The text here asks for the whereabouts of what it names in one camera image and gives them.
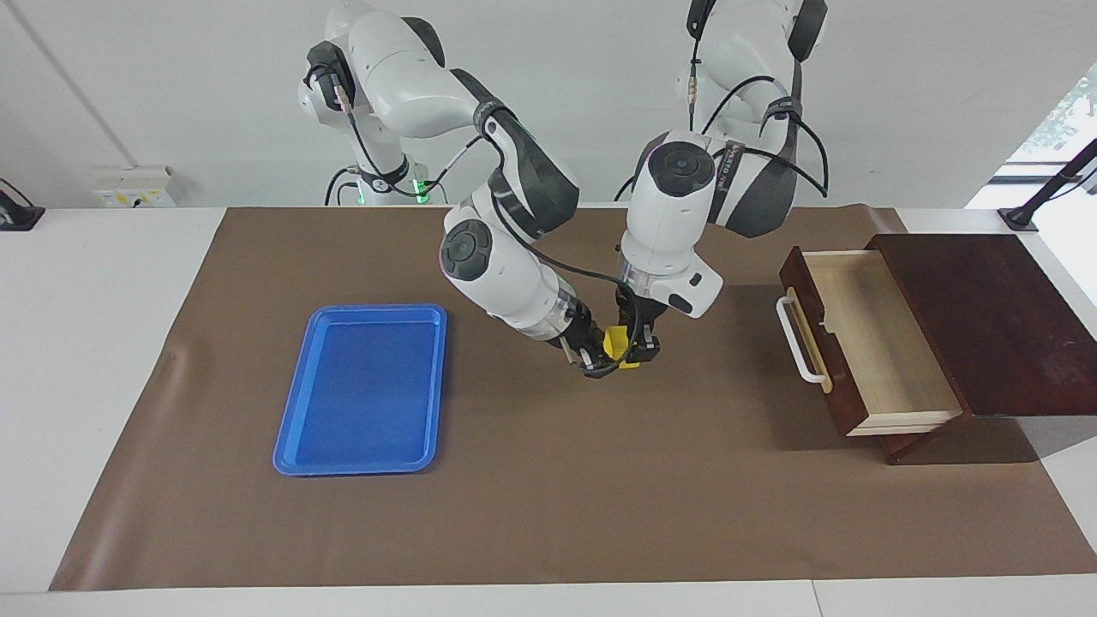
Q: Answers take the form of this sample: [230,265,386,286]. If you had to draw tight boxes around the yellow block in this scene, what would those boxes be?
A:
[602,326,642,369]

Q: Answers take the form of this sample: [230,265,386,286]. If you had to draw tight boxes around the white drawer handle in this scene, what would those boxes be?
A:
[776,290,825,384]

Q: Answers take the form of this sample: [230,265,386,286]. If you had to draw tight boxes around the dark wooden drawer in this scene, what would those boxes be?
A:
[778,246,974,438]

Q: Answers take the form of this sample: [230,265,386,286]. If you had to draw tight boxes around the dark wooden drawer cabinet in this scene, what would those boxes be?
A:
[864,233,1097,465]

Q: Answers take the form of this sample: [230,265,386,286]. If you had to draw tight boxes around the brown table mat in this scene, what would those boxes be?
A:
[49,204,1097,592]

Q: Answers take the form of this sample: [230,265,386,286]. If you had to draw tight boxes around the blue plastic tray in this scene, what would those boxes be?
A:
[273,303,448,477]

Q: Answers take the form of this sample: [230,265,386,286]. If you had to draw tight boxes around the black stand with angled pole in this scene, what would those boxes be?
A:
[998,139,1097,233]

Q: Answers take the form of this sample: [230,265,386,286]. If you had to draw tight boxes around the window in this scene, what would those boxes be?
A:
[1003,64,1097,177]

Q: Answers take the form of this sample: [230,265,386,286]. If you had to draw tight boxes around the small black table clamp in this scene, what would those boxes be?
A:
[0,178,45,232]

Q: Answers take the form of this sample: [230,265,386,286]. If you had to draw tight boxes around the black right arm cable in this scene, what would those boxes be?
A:
[330,64,644,356]

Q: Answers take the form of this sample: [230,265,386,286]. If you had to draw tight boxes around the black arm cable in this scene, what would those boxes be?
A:
[686,0,830,200]
[330,64,644,356]

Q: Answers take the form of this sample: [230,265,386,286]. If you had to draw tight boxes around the beige handle backplate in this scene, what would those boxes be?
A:
[787,287,834,395]

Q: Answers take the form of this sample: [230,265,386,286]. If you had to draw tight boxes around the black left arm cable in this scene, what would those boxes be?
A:
[686,0,830,200]

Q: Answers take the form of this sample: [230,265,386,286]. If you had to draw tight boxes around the black right base cable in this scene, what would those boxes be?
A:
[324,165,363,207]

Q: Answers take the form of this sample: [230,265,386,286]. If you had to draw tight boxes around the white wall power outlet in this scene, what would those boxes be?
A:
[93,167,177,209]

